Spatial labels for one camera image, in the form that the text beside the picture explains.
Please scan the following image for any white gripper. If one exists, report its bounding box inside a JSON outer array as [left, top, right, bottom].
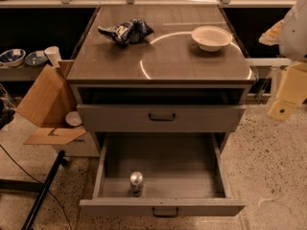
[[268, 62, 307, 122]]

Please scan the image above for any silver redbull can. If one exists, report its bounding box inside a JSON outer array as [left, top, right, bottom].
[[130, 172, 144, 196]]

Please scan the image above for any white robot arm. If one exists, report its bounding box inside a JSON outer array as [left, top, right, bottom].
[[259, 0, 307, 122]]

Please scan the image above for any grey drawer cabinet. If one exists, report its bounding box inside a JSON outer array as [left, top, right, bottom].
[[67, 4, 255, 145]]

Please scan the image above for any open grey lower drawer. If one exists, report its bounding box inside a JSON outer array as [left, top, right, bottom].
[[80, 133, 246, 218]]

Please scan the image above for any grey upper drawer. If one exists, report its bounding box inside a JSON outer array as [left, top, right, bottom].
[[77, 104, 245, 132]]

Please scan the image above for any white paper bowl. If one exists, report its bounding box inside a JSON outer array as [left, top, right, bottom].
[[191, 26, 233, 52]]

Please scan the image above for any crumpled blue chip bag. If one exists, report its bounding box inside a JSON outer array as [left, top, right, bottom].
[[98, 19, 154, 45]]

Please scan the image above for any small white bowl in box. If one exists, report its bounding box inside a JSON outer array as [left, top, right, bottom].
[[65, 111, 83, 127]]

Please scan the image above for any white paper cup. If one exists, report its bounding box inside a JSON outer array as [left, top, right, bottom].
[[44, 46, 61, 67]]

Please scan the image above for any open cardboard box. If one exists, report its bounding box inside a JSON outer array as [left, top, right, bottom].
[[16, 65, 100, 157]]

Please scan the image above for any blue patterned bowl right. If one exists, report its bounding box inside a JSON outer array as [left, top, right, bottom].
[[24, 51, 48, 68]]

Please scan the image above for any blue patterned bowl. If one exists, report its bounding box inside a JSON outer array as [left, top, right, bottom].
[[0, 49, 26, 67], [24, 51, 48, 68]]

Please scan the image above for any blue patterned bowl left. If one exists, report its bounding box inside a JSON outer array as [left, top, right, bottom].
[[0, 49, 26, 67]]

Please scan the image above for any black metal stand leg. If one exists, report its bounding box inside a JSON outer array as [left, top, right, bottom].
[[21, 150, 65, 230]]

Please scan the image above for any black floor cable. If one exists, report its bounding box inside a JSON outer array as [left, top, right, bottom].
[[0, 144, 74, 230]]

